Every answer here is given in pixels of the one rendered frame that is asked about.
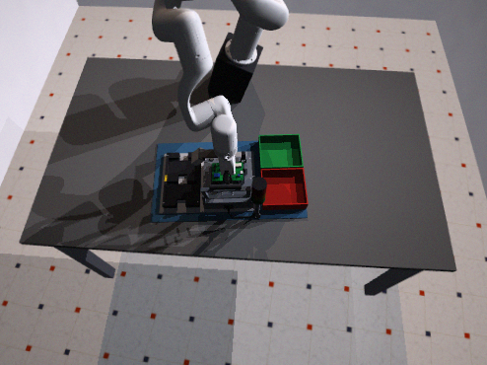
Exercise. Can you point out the green circuit board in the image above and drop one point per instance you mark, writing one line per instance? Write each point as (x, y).
(238, 176)

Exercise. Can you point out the red open-top bin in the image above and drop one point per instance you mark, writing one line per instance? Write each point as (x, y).
(286, 189)

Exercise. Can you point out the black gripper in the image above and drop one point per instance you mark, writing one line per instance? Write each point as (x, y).
(227, 168)

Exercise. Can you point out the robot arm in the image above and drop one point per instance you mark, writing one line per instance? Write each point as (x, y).
(183, 27)

